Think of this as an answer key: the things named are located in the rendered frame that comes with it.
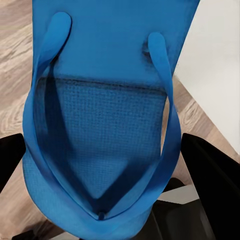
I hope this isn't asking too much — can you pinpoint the sandal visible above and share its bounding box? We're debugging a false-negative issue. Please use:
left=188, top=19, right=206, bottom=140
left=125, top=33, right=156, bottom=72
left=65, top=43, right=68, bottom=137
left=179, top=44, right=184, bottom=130
left=22, top=0, right=201, bottom=240

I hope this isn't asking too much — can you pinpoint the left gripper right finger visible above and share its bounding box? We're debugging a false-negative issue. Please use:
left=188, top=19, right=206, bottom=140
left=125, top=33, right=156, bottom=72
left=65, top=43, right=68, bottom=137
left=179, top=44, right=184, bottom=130
left=180, top=133, right=240, bottom=240

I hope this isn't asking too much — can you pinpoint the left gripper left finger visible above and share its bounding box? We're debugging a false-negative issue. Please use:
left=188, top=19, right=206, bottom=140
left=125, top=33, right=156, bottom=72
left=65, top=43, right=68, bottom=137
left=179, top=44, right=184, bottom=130
left=0, top=133, right=26, bottom=193

